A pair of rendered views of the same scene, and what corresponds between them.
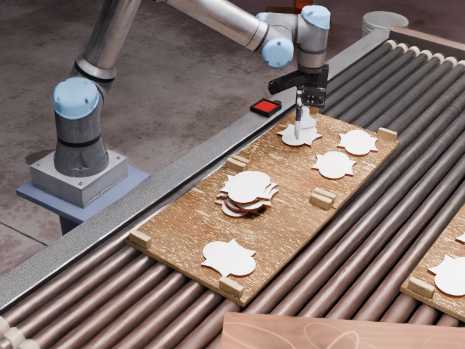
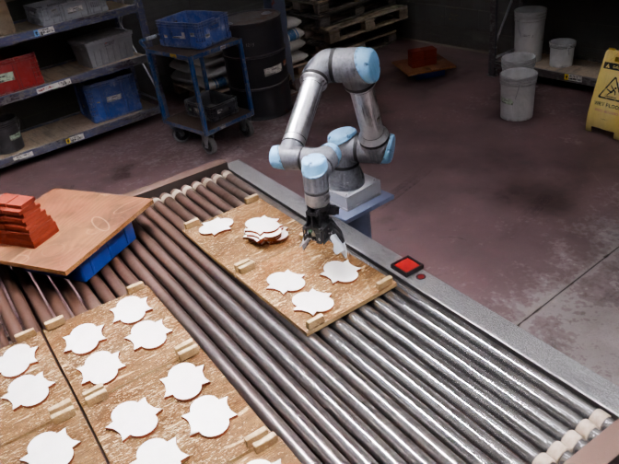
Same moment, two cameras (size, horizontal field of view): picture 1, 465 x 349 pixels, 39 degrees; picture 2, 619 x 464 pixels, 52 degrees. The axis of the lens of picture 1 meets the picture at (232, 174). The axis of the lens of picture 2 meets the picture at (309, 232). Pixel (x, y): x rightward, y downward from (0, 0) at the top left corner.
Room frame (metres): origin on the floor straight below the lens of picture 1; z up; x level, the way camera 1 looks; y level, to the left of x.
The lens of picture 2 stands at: (2.30, -1.80, 2.13)
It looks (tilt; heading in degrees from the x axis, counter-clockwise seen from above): 31 degrees down; 114
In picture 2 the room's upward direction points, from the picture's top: 8 degrees counter-clockwise
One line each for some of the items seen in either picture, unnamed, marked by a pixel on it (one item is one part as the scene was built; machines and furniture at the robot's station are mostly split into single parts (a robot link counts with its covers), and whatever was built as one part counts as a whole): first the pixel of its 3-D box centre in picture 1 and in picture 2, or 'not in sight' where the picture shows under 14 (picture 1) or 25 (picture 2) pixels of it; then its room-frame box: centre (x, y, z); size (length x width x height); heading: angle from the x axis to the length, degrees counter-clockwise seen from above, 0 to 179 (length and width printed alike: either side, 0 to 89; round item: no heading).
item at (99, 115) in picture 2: not in sight; (107, 94); (-1.74, 3.08, 0.32); 0.50 x 0.41 x 0.37; 55
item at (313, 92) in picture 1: (311, 84); (318, 221); (1.64, -0.21, 1.14); 0.09 x 0.08 x 0.12; 84
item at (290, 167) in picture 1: (315, 153); (313, 280); (1.61, -0.24, 0.93); 0.41 x 0.35 x 0.02; 146
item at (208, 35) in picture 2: not in sight; (193, 29); (-0.52, 2.87, 0.96); 0.50 x 0.38 x 0.21; 164
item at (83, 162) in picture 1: (80, 147); (345, 171); (1.52, 0.42, 0.99); 0.15 x 0.15 x 0.10
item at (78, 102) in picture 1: (77, 108); (344, 145); (1.53, 0.42, 1.10); 0.13 x 0.12 x 0.14; 179
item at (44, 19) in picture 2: not in sight; (66, 7); (-1.78, 2.92, 1.16); 0.60 x 0.40 x 0.15; 62
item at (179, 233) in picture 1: (234, 226); (248, 234); (1.27, -0.01, 0.93); 0.41 x 0.35 x 0.02; 145
